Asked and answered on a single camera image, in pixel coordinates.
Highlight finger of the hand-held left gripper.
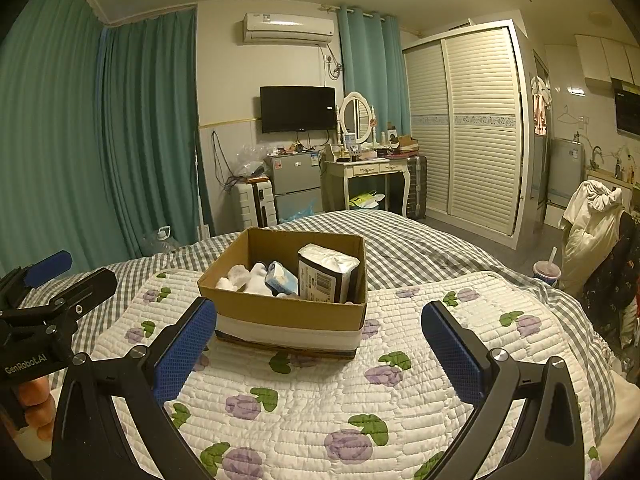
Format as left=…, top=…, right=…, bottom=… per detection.
left=0, top=267, right=118, bottom=341
left=0, top=250, right=74, bottom=297

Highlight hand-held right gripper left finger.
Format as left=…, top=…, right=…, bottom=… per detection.
left=50, top=296, right=218, bottom=480

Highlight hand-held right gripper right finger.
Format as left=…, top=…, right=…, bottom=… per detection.
left=420, top=300, right=586, bottom=480

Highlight cream fabric scrunchie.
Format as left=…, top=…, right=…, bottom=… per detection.
left=215, top=265, right=253, bottom=291

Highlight brown cardboard box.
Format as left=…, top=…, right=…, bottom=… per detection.
left=196, top=227, right=368, bottom=361

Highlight blue tissue pack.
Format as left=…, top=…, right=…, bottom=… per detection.
left=264, top=260, right=301, bottom=297

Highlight black white patterned tissue pack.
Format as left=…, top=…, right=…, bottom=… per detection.
left=297, top=243, right=362, bottom=305

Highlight person's left hand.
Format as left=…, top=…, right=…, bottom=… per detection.
left=16, top=374, right=57, bottom=442

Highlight clear water jug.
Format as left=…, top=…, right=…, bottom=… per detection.
left=142, top=226, right=181, bottom=258

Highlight drink cup with straw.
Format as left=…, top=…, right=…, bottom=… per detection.
left=532, top=247, right=563, bottom=288

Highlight teal window curtain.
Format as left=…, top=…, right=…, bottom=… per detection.
left=0, top=0, right=108, bottom=281
left=100, top=5, right=198, bottom=261

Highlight white floral quilted blanket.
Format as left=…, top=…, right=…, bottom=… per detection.
left=70, top=267, right=608, bottom=480

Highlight white mop pole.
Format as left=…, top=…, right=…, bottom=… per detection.
left=192, top=145, right=211, bottom=238

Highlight white ribbed suitcase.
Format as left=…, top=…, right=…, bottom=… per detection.
left=232, top=180, right=278, bottom=233

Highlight silver suitcase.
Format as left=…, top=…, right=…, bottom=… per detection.
left=400, top=155, right=429, bottom=220

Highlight yellow green bag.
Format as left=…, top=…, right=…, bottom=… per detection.
left=347, top=191, right=387, bottom=209

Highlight cream jacket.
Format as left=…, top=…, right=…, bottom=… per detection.
left=560, top=180, right=626, bottom=291

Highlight clear plastic bag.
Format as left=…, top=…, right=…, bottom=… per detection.
left=235, top=145, right=268, bottom=178

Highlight white dressing table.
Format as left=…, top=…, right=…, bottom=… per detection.
left=325, top=157, right=408, bottom=213

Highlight grey mini fridge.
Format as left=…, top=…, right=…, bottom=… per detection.
left=264, top=152, right=323, bottom=225

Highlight white louvred wardrobe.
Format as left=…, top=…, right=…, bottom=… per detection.
left=401, top=19, right=533, bottom=250

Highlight white oval vanity mirror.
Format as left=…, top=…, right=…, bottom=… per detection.
left=337, top=91, right=377, bottom=148

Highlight pink hanging clothes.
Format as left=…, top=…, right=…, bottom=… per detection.
left=530, top=76, right=552, bottom=136

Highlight light blue curtain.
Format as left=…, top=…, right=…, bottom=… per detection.
left=337, top=5, right=412, bottom=137

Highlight black range hood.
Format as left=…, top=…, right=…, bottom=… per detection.
left=612, top=79, right=640, bottom=136

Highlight black wall television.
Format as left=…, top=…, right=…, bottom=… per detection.
left=259, top=86, right=337, bottom=134

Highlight white wall air conditioner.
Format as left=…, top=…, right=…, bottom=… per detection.
left=242, top=11, right=336, bottom=47

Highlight white wall cabinets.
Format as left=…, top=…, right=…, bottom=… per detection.
left=575, top=34, right=640, bottom=86

